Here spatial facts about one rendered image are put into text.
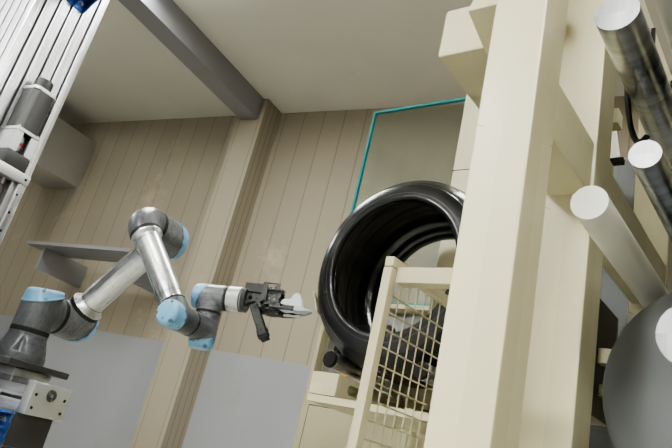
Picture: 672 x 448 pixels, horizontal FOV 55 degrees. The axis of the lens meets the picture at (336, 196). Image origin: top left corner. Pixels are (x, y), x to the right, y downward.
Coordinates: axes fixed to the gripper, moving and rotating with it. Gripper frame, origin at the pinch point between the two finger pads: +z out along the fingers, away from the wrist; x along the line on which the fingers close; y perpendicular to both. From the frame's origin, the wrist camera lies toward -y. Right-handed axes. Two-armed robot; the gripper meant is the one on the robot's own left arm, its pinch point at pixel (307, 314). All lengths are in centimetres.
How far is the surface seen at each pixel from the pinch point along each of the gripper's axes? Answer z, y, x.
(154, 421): -183, 13, 333
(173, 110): -263, 324, 344
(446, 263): 38, 28, 18
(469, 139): 43, 74, 13
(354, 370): 15.8, -14.2, 1.1
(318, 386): 7.8, -21.2, -5.0
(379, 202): 18.3, 30.4, -14.7
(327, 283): 5.7, 7.3, -6.8
